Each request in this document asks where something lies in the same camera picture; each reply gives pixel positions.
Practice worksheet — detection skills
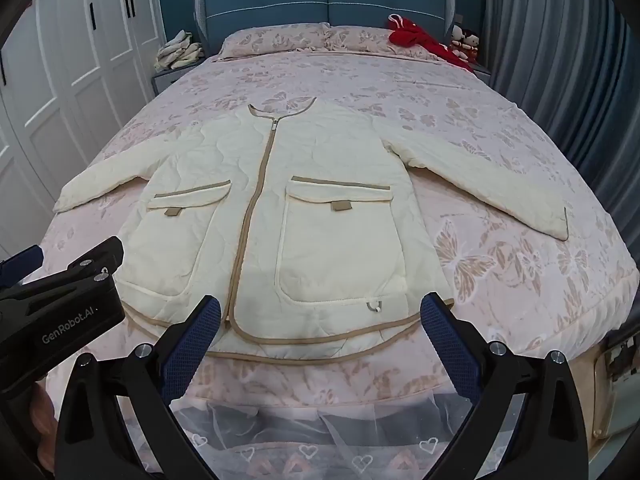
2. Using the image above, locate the cream quilted blanket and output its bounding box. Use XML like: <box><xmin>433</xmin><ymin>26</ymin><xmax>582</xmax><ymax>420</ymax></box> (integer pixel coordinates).
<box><xmin>52</xmin><ymin>96</ymin><xmax>571</xmax><ymax>361</ymax></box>

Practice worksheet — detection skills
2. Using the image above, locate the red garment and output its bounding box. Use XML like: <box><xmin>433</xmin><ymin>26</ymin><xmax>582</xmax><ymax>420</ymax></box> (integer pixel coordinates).
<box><xmin>387</xmin><ymin>14</ymin><xmax>473</xmax><ymax>72</ymax></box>

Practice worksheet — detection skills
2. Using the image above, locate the pile of cream clothes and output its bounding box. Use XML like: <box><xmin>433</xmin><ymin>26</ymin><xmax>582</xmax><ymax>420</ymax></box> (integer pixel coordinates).
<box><xmin>154</xmin><ymin>30</ymin><xmax>205</xmax><ymax>72</ymax></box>

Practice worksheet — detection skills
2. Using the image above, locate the beige padded bed base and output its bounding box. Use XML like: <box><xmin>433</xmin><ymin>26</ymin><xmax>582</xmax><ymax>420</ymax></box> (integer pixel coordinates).
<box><xmin>572</xmin><ymin>335</ymin><xmax>640</xmax><ymax>456</ymax></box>

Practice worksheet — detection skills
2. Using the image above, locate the white panelled wardrobe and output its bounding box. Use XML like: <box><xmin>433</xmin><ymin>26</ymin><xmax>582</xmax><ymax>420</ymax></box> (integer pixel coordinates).
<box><xmin>0</xmin><ymin>0</ymin><xmax>167</xmax><ymax>261</ymax></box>

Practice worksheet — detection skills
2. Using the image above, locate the sheer heart lace bed skirt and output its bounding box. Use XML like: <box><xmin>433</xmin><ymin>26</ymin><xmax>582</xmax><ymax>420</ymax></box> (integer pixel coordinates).
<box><xmin>170</xmin><ymin>385</ymin><xmax>526</xmax><ymax>480</ymax></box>

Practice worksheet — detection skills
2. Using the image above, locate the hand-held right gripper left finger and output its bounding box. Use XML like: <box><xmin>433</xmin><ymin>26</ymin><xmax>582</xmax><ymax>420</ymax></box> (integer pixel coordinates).
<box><xmin>55</xmin><ymin>295</ymin><xmax>223</xmax><ymax>480</ymax></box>

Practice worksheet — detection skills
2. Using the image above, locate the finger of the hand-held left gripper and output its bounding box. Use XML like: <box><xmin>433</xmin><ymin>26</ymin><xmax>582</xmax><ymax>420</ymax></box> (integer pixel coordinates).
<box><xmin>0</xmin><ymin>236</ymin><xmax>125</xmax><ymax>306</ymax></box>
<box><xmin>0</xmin><ymin>245</ymin><xmax>44</xmax><ymax>288</ymax></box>

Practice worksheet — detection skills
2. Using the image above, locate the pink butterfly printed blanket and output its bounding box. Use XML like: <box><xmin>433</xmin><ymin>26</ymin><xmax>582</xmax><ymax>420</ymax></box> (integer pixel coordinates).
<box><xmin>37</xmin><ymin>52</ymin><xmax>640</xmax><ymax>406</ymax></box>

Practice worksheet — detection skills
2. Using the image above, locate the grey curtain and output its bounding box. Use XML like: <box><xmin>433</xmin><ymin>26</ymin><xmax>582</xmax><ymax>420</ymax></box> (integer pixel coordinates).
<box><xmin>492</xmin><ymin>0</ymin><xmax>640</xmax><ymax>221</ymax></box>

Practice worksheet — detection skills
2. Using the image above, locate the person's left hand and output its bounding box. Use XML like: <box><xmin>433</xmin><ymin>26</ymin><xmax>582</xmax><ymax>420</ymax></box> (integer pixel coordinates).
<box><xmin>27</xmin><ymin>385</ymin><xmax>59</xmax><ymax>467</ymax></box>

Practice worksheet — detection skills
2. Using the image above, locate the pink printed pillow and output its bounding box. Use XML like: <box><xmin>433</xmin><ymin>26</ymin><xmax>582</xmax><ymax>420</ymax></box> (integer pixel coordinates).
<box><xmin>219</xmin><ymin>22</ymin><xmax>332</xmax><ymax>59</ymax></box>
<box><xmin>324</xmin><ymin>25</ymin><xmax>451</xmax><ymax>61</ymax></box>

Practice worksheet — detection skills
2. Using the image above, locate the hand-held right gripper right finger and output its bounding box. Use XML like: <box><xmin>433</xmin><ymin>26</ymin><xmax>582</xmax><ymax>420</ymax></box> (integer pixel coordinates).
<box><xmin>420</xmin><ymin>292</ymin><xmax>588</xmax><ymax>480</ymax></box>

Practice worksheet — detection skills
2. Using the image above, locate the plush doll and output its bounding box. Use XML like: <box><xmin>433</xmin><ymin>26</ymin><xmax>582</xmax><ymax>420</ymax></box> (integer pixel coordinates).
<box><xmin>462</xmin><ymin>30</ymin><xmax>482</xmax><ymax>61</ymax></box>
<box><xmin>448</xmin><ymin>25</ymin><xmax>467</xmax><ymax>58</ymax></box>

